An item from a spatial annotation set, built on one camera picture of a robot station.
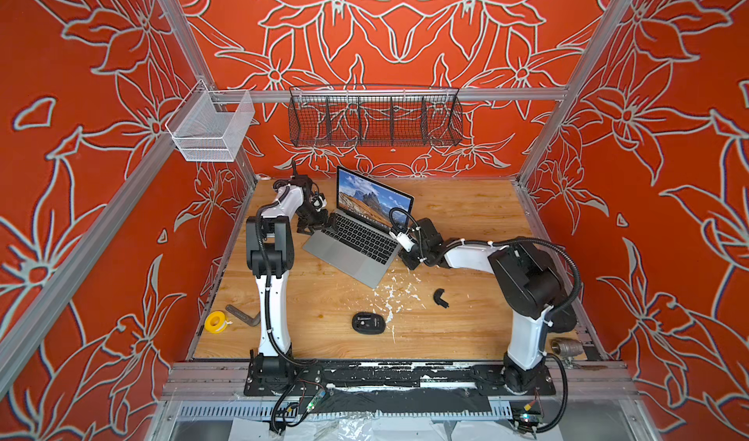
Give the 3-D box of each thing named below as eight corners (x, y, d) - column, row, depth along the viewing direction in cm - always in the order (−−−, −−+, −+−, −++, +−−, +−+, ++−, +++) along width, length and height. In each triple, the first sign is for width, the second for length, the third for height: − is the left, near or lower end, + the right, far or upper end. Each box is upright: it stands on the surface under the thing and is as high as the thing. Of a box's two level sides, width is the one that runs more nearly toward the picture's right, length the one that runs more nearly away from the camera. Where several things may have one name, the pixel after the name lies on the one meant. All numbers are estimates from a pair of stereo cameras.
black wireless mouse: (352, 334, 82) (352, 331, 80) (353, 315, 85) (352, 312, 83) (385, 334, 82) (385, 331, 80) (385, 315, 85) (385, 312, 83)
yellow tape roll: (203, 325, 84) (199, 322, 83) (219, 309, 87) (216, 307, 85) (217, 339, 82) (213, 336, 80) (233, 322, 85) (230, 320, 83)
